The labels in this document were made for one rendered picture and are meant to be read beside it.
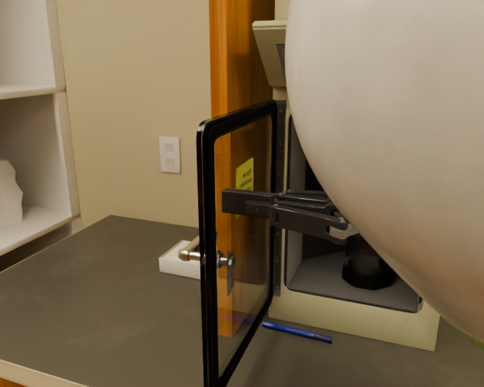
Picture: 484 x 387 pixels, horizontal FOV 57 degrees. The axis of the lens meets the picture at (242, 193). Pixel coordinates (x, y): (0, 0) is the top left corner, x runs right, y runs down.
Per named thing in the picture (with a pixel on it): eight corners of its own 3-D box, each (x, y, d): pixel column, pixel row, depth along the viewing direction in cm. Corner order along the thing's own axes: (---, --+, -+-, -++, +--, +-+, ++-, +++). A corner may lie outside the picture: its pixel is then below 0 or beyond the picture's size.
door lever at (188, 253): (237, 244, 68) (237, 229, 67) (211, 272, 59) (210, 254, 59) (204, 239, 70) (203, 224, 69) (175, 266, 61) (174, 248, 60)
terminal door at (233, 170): (272, 301, 89) (276, 97, 77) (209, 410, 62) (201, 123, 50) (268, 300, 90) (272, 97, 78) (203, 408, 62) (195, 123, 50)
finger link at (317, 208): (362, 233, 53) (360, 238, 52) (271, 222, 57) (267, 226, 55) (364, 202, 52) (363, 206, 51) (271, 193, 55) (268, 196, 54)
